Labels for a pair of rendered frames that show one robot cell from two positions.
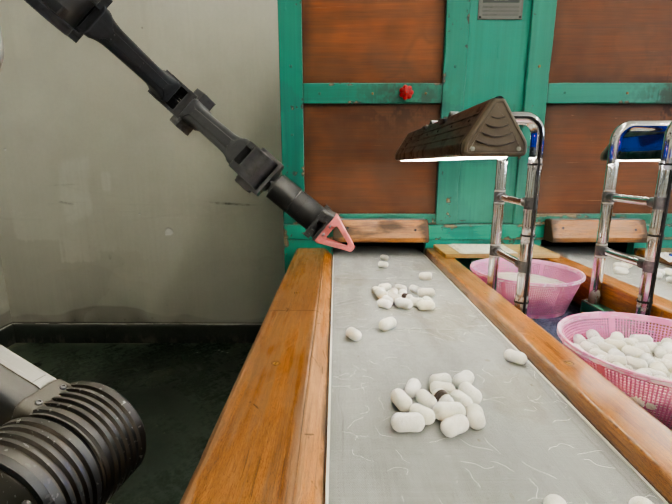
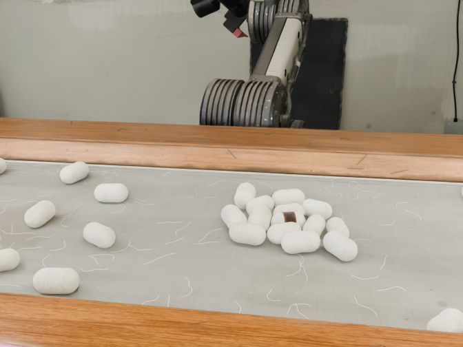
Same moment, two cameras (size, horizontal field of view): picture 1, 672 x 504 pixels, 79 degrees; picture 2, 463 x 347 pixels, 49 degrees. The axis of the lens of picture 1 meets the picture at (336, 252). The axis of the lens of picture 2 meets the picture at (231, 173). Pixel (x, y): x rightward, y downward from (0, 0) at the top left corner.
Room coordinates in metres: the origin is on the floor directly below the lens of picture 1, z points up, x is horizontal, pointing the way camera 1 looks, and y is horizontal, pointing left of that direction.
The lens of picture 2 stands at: (0.47, -0.57, 0.98)
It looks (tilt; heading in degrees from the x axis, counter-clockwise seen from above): 22 degrees down; 99
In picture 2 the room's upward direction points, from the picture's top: straight up
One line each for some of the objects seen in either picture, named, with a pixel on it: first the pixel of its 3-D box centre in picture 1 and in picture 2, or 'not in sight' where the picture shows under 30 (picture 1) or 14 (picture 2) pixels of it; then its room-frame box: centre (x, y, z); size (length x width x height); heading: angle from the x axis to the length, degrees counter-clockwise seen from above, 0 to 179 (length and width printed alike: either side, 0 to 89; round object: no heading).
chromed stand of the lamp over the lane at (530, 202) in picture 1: (472, 229); not in sight; (0.83, -0.28, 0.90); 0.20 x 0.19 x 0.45; 0
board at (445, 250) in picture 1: (492, 250); not in sight; (1.23, -0.48, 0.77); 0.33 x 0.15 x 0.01; 90
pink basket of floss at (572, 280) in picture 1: (523, 286); not in sight; (1.01, -0.48, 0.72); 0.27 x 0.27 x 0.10
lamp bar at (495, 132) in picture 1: (437, 140); not in sight; (0.84, -0.20, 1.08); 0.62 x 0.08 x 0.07; 0
